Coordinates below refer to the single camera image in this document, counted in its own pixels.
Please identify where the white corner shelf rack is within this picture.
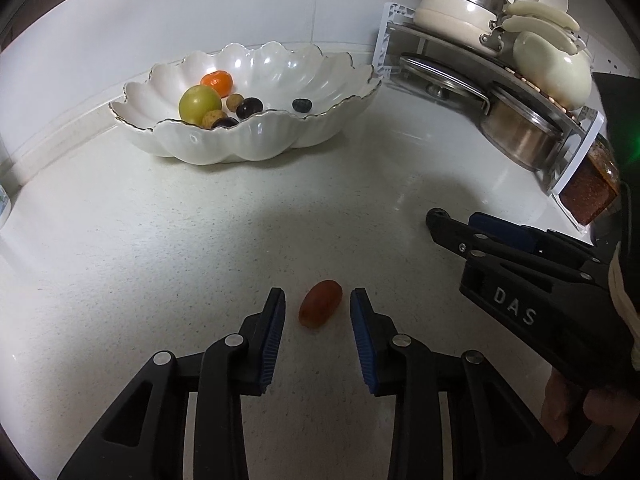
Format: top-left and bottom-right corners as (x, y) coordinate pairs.
(372, 1), (606, 196)

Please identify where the small orange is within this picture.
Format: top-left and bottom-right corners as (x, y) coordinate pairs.
(200, 71), (234, 98)

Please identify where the white scalloped ceramic bowl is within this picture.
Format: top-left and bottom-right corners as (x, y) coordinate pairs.
(109, 41), (383, 166)

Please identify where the person's right hand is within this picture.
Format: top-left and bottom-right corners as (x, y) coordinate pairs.
(541, 370), (640, 442)

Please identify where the cream round lidded pot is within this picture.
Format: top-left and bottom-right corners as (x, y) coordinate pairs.
(512, 30), (593, 111)

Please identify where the dark red jujube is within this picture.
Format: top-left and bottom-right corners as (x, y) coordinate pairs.
(236, 97), (264, 120)

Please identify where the orange-red jujube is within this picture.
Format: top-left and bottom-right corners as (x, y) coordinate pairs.
(298, 280), (344, 330)

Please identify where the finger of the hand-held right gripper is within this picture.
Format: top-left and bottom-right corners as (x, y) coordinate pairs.
(426, 208), (501, 261)
(469, 212), (556, 256)

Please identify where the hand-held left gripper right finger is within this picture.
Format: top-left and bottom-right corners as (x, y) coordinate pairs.
(349, 288), (566, 480)

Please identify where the cream frying pan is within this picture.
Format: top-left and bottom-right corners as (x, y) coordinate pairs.
(414, 10), (576, 56)

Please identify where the glass jar of red sauce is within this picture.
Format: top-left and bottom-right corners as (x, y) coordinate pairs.
(560, 135), (621, 226)

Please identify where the steel lidded pan lower shelf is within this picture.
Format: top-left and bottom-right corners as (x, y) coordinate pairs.
(400, 55), (493, 111)

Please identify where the green plum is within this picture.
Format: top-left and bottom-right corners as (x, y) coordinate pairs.
(178, 85), (219, 124)

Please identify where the white blue pump bottle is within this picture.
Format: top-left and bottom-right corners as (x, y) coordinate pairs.
(0, 180), (13, 231)

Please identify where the cream saucepan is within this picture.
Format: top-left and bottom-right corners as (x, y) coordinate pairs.
(415, 0), (581, 31)

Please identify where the wooden bead trivet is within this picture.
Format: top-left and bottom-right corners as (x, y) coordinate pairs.
(502, 67), (573, 116)

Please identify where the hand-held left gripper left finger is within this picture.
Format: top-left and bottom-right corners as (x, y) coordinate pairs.
(57, 287), (287, 480)

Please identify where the stainless steel pot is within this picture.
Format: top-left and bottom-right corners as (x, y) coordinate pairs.
(480, 85), (566, 171)

